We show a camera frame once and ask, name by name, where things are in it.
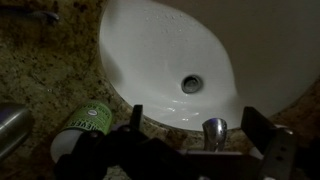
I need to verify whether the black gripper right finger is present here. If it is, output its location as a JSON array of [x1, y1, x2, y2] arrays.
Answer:
[[240, 105, 299, 180]]

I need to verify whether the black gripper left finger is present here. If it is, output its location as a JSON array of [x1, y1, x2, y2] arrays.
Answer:
[[53, 104, 188, 180]]

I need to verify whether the chrome sink faucet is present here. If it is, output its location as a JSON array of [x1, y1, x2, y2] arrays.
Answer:
[[201, 117, 229, 154]]

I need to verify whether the stainless steel cup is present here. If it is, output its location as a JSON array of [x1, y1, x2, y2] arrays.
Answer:
[[0, 102, 35, 162]]

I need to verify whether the green soap pump bottle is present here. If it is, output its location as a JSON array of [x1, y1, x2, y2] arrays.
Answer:
[[49, 100, 114, 164]]

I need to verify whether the metal sink drain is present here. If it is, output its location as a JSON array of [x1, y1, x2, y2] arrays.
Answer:
[[180, 74, 204, 95]]

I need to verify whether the white oval sink basin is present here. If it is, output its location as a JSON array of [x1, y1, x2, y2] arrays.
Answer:
[[98, 0, 320, 132]]

